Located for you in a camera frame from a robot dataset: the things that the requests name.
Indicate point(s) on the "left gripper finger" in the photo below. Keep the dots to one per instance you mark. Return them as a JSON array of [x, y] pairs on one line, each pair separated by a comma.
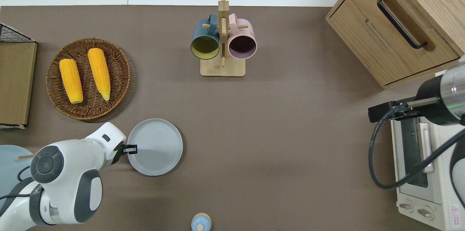
[[130, 152], [130, 146]]

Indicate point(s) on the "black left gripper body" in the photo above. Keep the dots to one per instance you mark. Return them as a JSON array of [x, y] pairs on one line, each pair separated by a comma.
[[118, 153]]

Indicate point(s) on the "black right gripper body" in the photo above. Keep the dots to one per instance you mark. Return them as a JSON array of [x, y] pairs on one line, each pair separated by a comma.
[[436, 104]]

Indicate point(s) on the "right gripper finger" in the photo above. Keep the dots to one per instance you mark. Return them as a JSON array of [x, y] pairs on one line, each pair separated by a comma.
[[377, 113], [409, 114]]

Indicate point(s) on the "gray plate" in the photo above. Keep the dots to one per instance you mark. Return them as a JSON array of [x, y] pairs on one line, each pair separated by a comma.
[[156, 147]]

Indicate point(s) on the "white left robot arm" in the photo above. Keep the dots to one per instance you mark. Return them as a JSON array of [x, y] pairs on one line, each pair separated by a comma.
[[65, 187]]

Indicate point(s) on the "wooden plate rack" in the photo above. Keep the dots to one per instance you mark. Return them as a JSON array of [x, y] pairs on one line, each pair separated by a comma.
[[25, 157]]

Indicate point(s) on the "light blue plate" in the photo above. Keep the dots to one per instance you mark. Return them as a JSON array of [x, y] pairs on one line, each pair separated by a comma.
[[9, 169]]

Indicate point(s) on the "brown wicker basket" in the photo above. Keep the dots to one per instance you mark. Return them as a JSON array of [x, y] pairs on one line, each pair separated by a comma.
[[87, 109]]

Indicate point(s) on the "long yellow corn cob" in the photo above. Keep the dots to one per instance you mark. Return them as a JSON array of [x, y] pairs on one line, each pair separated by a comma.
[[98, 73]]

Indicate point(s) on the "short yellow corn cob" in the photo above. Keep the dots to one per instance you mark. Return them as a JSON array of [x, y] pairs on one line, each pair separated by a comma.
[[71, 80]]

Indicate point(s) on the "white toaster oven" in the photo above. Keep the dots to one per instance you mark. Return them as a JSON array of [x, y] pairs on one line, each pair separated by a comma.
[[443, 194]]

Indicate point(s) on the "wooden drawer cabinet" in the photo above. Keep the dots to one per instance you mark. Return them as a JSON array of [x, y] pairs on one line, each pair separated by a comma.
[[363, 24]]

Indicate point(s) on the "white oven knob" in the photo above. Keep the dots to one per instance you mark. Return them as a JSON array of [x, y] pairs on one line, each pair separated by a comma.
[[425, 213], [405, 206]]

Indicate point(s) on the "brown table mat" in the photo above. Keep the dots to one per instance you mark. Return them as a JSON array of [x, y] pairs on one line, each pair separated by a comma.
[[283, 144]]

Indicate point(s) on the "light blue call bell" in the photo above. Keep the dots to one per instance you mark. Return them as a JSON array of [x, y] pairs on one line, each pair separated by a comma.
[[201, 222]]

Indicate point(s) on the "wooden mug rack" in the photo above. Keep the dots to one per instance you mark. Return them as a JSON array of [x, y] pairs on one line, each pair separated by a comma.
[[222, 68]]

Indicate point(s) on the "dark blue mug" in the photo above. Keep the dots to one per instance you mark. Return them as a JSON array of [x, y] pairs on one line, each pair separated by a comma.
[[203, 29]]

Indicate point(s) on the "pink mug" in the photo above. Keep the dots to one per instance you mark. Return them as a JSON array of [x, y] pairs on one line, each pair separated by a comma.
[[241, 24]]

